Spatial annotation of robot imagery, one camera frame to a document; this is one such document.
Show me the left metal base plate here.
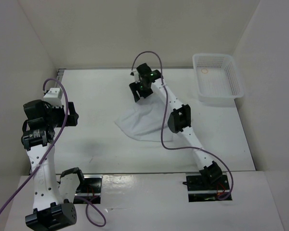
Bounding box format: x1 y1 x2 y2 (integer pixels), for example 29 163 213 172
73 175 103 204

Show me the white perforated plastic basket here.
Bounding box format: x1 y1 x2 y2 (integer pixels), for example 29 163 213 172
192 53 244 105

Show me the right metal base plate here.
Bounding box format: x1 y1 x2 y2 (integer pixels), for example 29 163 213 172
183 173 232 202

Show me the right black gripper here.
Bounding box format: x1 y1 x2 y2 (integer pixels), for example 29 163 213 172
128 79 153 103

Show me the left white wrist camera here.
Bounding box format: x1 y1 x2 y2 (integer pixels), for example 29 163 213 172
43 88 63 108

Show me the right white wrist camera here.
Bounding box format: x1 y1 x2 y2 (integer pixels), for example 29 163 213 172
130 70 141 83

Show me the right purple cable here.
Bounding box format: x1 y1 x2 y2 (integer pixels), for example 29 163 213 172
131 51 234 201

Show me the metal base plate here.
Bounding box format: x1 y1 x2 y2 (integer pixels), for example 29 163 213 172
183 173 232 202
73 175 103 204

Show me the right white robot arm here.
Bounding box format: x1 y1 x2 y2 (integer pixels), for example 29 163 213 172
129 63 222 189

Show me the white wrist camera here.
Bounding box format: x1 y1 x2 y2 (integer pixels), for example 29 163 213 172
130 70 141 83
43 88 63 108

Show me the white skirt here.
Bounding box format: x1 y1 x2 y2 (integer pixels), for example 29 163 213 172
115 93 174 142

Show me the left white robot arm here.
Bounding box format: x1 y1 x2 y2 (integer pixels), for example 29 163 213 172
21 100 86 231

